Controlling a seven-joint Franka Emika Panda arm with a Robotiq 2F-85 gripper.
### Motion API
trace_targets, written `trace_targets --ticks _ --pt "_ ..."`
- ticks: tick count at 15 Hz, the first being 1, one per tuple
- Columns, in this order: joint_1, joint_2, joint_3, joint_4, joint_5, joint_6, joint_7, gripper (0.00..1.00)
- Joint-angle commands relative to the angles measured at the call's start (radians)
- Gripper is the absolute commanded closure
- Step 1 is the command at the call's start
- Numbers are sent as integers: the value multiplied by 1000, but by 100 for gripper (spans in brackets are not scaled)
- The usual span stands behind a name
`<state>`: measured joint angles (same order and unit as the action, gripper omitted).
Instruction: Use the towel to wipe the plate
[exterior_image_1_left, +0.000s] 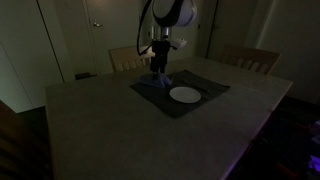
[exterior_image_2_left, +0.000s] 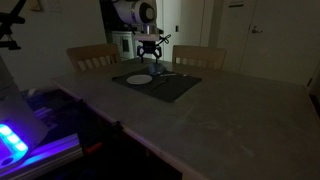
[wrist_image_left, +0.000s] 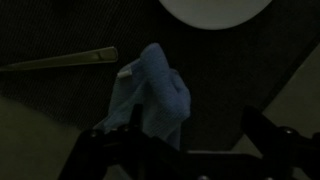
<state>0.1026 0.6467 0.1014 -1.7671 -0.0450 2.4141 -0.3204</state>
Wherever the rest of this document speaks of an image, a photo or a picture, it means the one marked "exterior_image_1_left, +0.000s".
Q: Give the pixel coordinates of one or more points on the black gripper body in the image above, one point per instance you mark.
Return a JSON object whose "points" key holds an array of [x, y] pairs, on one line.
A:
{"points": [[159, 55]]}

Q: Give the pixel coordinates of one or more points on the blue towel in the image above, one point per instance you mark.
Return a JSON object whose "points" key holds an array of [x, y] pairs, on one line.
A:
{"points": [[148, 81]]}

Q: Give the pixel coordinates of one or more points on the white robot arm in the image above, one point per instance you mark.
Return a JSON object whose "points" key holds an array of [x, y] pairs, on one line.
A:
{"points": [[176, 10]]}

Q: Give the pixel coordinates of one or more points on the white round plate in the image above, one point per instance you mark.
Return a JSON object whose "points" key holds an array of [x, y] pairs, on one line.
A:
{"points": [[185, 95]]}

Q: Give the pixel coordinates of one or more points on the dark woven placemat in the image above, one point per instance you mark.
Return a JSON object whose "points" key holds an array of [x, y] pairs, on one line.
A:
{"points": [[156, 98]]}

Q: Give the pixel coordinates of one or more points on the small dark brown doormat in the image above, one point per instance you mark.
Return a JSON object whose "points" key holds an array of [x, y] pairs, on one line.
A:
{"points": [[86, 76]]}

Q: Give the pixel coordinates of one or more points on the dark interior door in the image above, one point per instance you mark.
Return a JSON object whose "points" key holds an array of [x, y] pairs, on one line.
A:
{"points": [[233, 26]]}

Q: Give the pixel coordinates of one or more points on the white closet door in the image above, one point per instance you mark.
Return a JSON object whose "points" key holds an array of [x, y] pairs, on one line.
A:
{"points": [[23, 50]]}

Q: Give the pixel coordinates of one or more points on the red clamp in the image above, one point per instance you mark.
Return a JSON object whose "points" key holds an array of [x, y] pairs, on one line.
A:
{"points": [[288, 170]]}

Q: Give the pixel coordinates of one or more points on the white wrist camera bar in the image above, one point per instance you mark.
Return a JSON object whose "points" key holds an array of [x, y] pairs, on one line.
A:
{"points": [[180, 43]]}

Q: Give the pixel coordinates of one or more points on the dark wall switch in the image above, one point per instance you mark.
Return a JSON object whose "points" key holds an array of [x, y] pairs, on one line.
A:
{"points": [[199, 26]]}

